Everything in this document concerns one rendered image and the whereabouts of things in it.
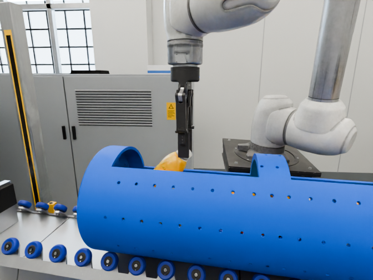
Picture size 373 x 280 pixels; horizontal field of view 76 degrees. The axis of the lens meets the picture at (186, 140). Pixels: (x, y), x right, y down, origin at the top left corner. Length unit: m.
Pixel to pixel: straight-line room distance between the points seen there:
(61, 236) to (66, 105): 1.56
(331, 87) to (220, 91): 2.39
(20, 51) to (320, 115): 1.18
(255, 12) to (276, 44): 2.90
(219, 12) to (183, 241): 0.46
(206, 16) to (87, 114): 1.81
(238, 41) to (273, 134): 2.36
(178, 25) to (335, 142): 0.66
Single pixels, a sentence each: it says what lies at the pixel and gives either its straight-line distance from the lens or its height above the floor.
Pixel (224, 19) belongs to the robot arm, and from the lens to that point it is 0.51.
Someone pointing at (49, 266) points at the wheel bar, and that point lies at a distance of 0.81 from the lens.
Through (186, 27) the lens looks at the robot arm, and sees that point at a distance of 0.59.
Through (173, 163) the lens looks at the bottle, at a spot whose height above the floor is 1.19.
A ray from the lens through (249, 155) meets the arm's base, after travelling 1.08.
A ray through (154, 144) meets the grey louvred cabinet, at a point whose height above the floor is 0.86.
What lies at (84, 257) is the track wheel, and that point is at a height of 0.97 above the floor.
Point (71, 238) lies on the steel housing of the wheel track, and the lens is 0.89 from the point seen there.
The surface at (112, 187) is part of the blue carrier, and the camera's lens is 0.57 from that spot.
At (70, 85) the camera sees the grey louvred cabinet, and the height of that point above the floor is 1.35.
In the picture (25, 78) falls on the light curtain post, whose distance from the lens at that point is 1.23.
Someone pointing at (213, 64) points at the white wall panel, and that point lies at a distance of 3.25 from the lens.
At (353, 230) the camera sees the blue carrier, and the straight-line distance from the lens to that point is 0.56.
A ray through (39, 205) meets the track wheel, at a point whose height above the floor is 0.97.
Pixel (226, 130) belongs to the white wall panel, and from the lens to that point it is 3.33.
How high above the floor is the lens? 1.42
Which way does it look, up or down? 15 degrees down
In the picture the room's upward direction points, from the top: straight up
